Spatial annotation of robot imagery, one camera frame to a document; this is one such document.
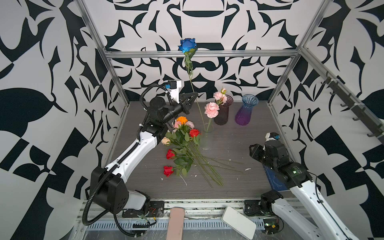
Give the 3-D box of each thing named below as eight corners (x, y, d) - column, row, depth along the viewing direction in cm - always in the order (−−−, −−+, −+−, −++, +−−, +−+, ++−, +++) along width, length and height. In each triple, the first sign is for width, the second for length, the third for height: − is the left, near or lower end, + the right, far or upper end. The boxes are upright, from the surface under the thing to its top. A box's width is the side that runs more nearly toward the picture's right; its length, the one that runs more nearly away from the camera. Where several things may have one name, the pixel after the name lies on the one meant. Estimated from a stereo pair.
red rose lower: (163, 176, 85) (162, 174, 83) (164, 168, 88) (163, 166, 86) (173, 176, 85) (173, 174, 83) (174, 168, 88) (174, 166, 86)
